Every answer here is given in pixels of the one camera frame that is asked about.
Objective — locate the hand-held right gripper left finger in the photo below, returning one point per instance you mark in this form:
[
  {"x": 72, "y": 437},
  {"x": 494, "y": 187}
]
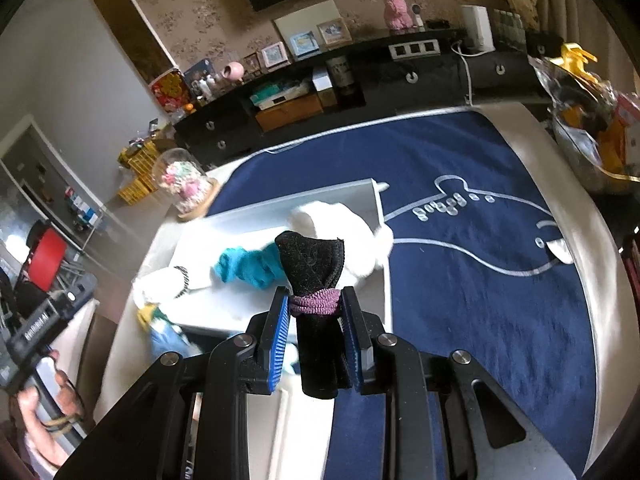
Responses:
[{"x": 277, "y": 340}]

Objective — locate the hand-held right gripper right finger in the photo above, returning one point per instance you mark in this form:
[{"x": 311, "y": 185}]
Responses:
[{"x": 351, "y": 340}]

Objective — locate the black cloth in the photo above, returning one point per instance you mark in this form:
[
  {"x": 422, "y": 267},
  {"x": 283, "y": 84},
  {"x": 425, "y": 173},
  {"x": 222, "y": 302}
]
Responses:
[{"x": 315, "y": 360}]

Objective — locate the shallow white box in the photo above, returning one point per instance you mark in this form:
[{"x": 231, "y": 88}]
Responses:
[{"x": 235, "y": 305}]

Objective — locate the teal cloth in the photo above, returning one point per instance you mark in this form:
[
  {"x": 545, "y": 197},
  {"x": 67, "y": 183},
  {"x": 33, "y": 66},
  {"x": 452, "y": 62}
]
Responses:
[{"x": 245, "y": 267}]

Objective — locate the plain white plush toy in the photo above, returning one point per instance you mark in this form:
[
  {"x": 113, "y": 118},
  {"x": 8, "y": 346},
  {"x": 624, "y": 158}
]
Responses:
[{"x": 345, "y": 230}]

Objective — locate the white towel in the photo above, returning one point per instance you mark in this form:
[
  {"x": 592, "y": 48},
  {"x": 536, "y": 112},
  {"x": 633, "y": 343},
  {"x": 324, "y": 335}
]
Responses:
[{"x": 160, "y": 282}]

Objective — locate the person's left forearm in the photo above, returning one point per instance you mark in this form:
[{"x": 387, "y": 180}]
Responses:
[{"x": 35, "y": 450}]

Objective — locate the person's left hand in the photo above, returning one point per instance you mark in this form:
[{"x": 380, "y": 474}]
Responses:
[{"x": 69, "y": 395}]

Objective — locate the red chair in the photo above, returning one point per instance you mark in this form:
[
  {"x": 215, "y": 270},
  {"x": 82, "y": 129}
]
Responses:
[{"x": 47, "y": 260}]

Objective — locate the yellow black wrist band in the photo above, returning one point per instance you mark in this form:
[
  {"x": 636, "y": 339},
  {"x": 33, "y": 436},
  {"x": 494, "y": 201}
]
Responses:
[{"x": 60, "y": 421}]

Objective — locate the shelf with small boxes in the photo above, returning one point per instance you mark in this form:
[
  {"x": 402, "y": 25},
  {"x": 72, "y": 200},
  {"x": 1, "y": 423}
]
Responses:
[{"x": 82, "y": 212}]

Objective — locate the navy blue blanket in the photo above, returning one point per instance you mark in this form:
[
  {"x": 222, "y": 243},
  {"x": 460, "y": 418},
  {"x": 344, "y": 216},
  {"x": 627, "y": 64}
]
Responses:
[{"x": 475, "y": 285}]

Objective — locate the yellow plastic crate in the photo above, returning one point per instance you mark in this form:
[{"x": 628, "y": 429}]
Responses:
[
  {"x": 145, "y": 154},
  {"x": 135, "y": 191}
]

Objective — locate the glass dome with flowers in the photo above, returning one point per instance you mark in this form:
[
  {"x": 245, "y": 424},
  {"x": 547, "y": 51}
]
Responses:
[{"x": 182, "y": 185}]

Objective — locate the brown cardboard box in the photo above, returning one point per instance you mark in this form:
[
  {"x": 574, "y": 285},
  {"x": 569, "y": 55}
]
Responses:
[{"x": 290, "y": 111}]

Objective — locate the stack of books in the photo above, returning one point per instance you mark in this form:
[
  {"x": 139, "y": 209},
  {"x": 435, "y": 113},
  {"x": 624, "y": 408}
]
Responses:
[{"x": 277, "y": 92}]

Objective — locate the small white carton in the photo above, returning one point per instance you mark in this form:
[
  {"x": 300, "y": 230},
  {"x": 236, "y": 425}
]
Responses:
[{"x": 323, "y": 84}]

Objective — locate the small white bottle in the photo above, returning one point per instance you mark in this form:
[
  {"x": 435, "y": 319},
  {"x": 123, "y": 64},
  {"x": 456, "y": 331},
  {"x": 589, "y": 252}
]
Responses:
[
  {"x": 210, "y": 84},
  {"x": 202, "y": 88}
]

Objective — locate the red festive poster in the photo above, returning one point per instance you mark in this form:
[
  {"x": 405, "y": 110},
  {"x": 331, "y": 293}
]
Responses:
[{"x": 170, "y": 91}]

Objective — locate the pink round speaker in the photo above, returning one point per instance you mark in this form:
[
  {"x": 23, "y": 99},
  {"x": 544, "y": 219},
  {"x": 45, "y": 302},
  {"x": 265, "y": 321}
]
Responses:
[{"x": 234, "y": 71}]

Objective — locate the blue picture box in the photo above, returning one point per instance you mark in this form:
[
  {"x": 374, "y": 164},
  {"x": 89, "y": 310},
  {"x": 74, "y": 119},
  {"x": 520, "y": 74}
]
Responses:
[{"x": 200, "y": 76}]

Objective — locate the black television cabinet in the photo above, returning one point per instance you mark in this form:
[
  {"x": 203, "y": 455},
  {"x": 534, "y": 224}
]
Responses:
[{"x": 450, "y": 72}]

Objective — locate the white socket panel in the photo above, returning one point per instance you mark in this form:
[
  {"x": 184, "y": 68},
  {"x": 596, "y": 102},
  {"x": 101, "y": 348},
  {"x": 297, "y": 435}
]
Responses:
[{"x": 415, "y": 49}]

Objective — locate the white blank panel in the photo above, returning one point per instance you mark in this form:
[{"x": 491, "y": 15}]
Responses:
[{"x": 305, "y": 25}]

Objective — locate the basket of assorted clutter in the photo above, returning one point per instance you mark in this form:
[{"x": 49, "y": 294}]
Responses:
[{"x": 595, "y": 135}]

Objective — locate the pink plush toy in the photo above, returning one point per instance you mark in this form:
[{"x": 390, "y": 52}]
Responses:
[{"x": 396, "y": 10}]

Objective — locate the white air purifier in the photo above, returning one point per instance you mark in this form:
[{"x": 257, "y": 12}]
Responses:
[{"x": 477, "y": 29}]

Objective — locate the row of clear bottles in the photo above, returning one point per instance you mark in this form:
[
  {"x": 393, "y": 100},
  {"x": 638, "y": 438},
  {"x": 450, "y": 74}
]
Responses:
[{"x": 510, "y": 26}]

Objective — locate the yellow toy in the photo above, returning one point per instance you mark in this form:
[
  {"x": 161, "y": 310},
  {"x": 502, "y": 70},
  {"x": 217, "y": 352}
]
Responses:
[{"x": 575, "y": 57}]

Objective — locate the beige curtain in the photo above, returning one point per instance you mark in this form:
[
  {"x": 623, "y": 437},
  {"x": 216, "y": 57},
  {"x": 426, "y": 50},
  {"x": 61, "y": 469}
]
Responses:
[{"x": 575, "y": 0}]

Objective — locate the dark picture frame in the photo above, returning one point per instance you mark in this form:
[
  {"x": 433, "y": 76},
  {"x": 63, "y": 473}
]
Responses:
[{"x": 252, "y": 64}]

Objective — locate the white picture frame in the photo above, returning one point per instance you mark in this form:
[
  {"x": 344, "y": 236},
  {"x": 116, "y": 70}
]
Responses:
[{"x": 274, "y": 55}]

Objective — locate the blue picture frame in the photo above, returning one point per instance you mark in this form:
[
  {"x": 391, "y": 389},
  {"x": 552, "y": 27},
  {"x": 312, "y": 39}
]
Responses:
[{"x": 305, "y": 43}]

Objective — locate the beige picture frame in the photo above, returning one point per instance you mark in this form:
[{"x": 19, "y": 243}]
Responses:
[{"x": 334, "y": 31}]

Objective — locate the white security camera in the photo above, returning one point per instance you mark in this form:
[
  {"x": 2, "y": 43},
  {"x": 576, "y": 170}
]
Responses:
[{"x": 418, "y": 15}]

